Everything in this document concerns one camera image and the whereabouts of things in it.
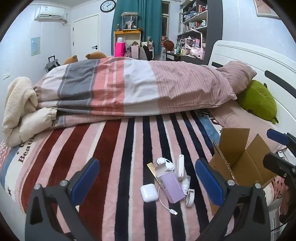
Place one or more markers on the white door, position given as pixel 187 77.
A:
pixel 85 34

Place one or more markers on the patchwork striped quilt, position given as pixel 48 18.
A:
pixel 115 85

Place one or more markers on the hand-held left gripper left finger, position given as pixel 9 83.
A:
pixel 85 180

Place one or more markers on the teal curtain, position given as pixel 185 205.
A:
pixel 148 20

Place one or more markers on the tan card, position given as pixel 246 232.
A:
pixel 152 170

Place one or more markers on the framed wall picture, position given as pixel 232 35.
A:
pixel 266 8

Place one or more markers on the window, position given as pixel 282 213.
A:
pixel 165 20

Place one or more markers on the white earbuds case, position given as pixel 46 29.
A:
pixel 149 192

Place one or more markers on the bright pink bag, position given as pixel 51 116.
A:
pixel 119 49

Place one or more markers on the dark bookshelf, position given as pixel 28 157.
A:
pixel 211 23

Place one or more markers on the green plush toy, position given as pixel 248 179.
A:
pixel 256 99

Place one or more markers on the round wall clock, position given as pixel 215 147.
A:
pixel 108 5

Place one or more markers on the small brown teddy bear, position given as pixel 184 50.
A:
pixel 70 60

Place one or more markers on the glass display case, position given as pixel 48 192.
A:
pixel 129 20

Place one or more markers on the white bed headboard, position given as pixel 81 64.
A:
pixel 242 53

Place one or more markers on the small white bottle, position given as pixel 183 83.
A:
pixel 185 184

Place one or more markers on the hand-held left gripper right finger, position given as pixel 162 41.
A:
pixel 208 183

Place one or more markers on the yellow wooden shelf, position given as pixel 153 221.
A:
pixel 127 33

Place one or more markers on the white oblong device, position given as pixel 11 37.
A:
pixel 180 166

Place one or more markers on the blue wall poster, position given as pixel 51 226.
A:
pixel 35 46

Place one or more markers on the cluttered desk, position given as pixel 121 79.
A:
pixel 175 56

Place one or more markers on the striped fleece blanket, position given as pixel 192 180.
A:
pixel 115 150

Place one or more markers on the large brown teddy bear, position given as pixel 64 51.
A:
pixel 96 55

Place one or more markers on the pink striped pillow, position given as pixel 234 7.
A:
pixel 238 74
pixel 242 118

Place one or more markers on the cream fleece blanket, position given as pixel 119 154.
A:
pixel 18 104

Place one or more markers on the round brown plush toy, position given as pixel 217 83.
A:
pixel 168 45

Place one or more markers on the black suitcase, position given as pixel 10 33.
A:
pixel 52 64

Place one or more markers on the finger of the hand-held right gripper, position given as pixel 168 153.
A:
pixel 276 136
pixel 277 162

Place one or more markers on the white tape roll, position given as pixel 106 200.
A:
pixel 187 201

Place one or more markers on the pink dotted bedsheet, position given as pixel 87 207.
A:
pixel 277 187

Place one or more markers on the white air conditioner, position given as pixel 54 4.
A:
pixel 49 14

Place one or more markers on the small purple box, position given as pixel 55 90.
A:
pixel 172 187

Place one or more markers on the brown cardboard box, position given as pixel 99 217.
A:
pixel 242 166

